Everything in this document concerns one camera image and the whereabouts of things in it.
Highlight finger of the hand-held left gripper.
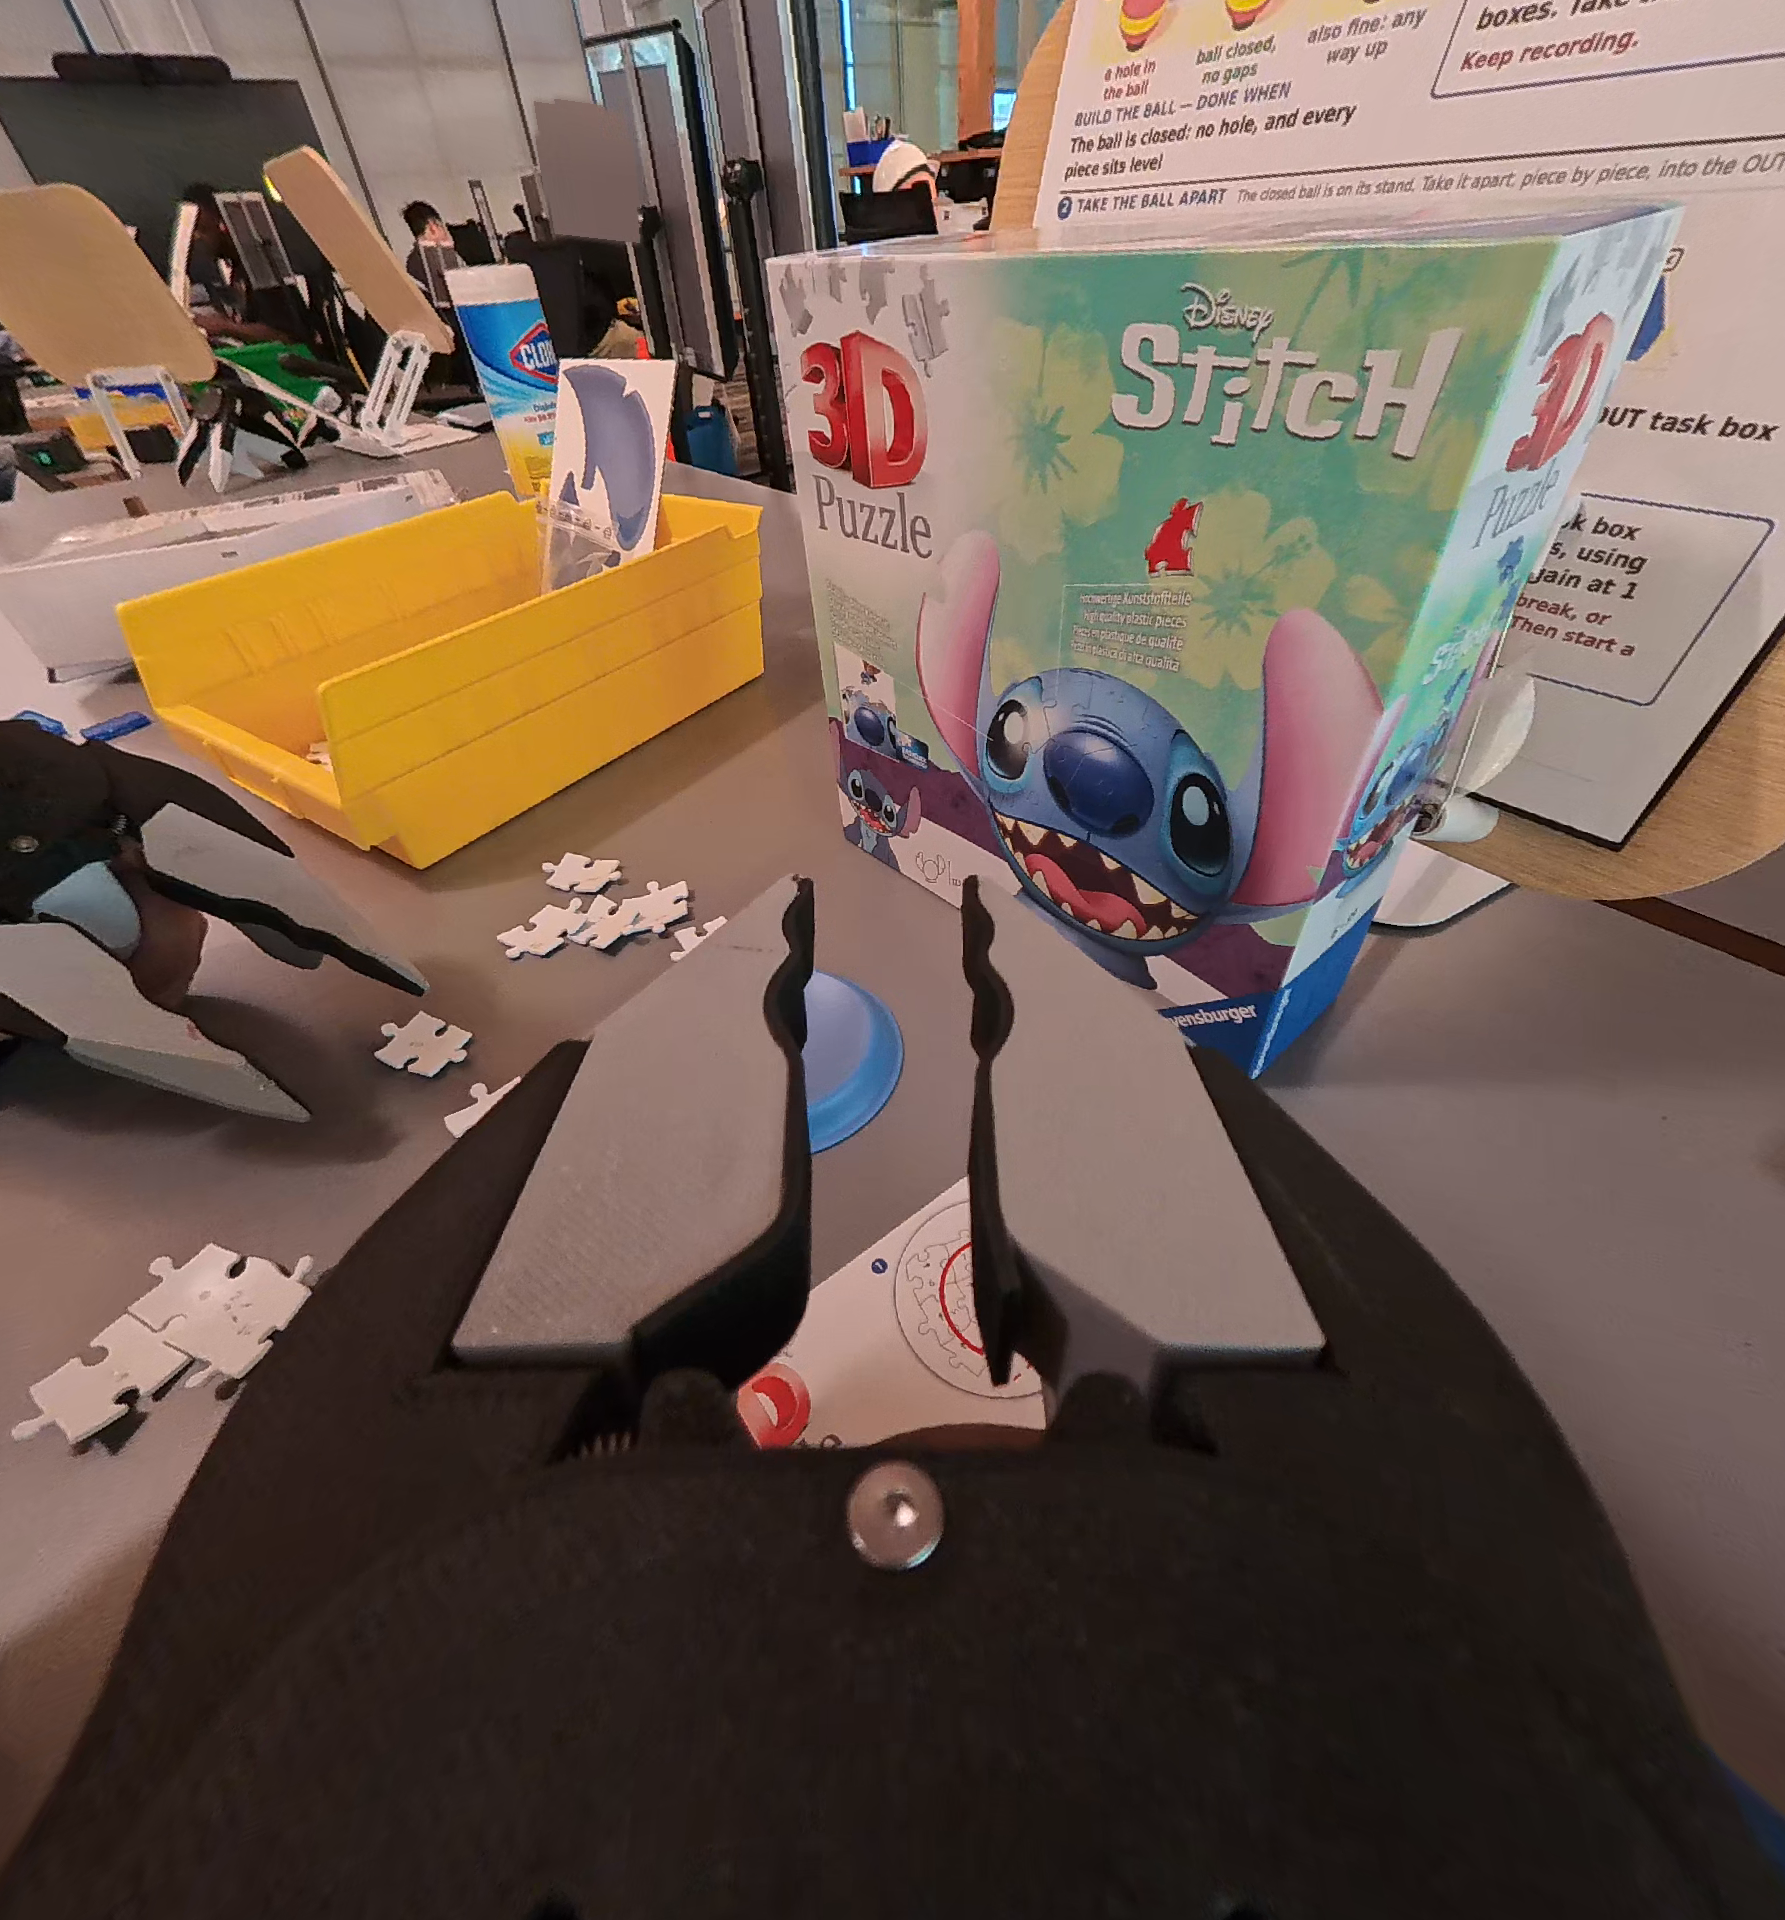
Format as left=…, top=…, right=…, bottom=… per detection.
left=0, top=918, right=313, bottom=1124
left=134, top=801, right=431, bottom=999

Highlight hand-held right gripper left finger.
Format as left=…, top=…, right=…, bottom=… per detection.
left=447, top=874, right=819, bottom=1399

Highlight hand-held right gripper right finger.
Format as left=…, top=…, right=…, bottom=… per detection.
left=958, top=874, right=1332, bottom=1390

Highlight blue round puzzle stand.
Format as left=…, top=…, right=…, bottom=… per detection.
left=803, top=973, right=905, bottom=1158

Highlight scattered white puzzle pieces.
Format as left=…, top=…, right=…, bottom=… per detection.
left=495, top=849, right=733, bottom=964

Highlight colourful puzzle box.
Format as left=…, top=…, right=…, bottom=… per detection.
left=765, top=201, right=1686, bottom=1078

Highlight printed instruction leaflet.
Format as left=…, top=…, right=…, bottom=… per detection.
left=735, top=1177, right=1050, bottom=1453

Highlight white flat box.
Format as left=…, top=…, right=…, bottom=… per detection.
left=0, top=469, right=459, bottom=685

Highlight yellow plastic bin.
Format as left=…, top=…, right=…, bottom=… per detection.
left=115, top=492, right=768, bottom=872

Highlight joined white jigsaw section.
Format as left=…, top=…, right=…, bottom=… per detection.
left=10, top=1241, right=316, bottom=1453

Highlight clear acrylic stand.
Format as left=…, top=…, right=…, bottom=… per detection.
left=361, top=332, right=437, bottom=451
left=83, top=364, right=190, bottom=479

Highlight white board holder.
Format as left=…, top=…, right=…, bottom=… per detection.
left=1381, top=675, right=1539, bottom=930

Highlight black tool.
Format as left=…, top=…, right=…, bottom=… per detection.
left=172, top=372, right=346, bottom=489

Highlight clear bag of blue parts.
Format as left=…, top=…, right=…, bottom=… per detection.
left=539, top=358, right=676, bottom=594

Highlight pale wooden board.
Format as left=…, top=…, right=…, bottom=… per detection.
left=262, top=146, right=457, bottom=358
left=0, top=182, right=219, bottom=389

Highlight wipes canister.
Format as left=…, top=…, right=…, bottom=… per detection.
left=447, top=269, right=556, bottom=497

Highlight dark room divider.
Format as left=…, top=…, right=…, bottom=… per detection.
left=585, top=0, right=835, bottom=375

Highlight wooden board with instruction sheet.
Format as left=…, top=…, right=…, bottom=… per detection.
left=990, top=0, right=1785, bottom=905

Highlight dark wall screen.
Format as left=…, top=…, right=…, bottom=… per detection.
left=0, top=51, right=331, bottom=225

